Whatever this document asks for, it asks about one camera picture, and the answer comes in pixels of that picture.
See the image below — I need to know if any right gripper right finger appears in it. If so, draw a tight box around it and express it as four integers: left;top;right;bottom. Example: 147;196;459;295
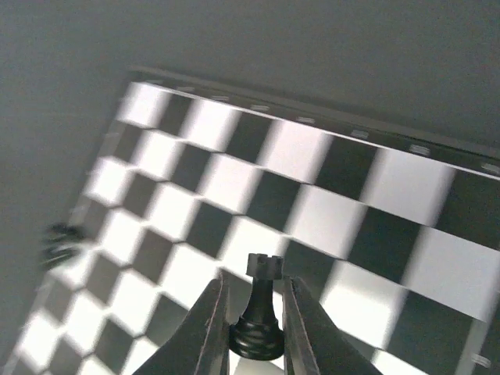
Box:
282;277;380;375

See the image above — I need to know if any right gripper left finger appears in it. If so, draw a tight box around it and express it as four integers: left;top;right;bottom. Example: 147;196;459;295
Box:
134;273;230;375

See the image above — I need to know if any black rook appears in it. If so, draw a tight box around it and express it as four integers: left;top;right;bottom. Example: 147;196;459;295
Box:
229;253;284;361

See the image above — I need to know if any black and white chessboard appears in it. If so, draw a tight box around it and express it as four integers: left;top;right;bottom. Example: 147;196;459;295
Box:
3;69;499;374

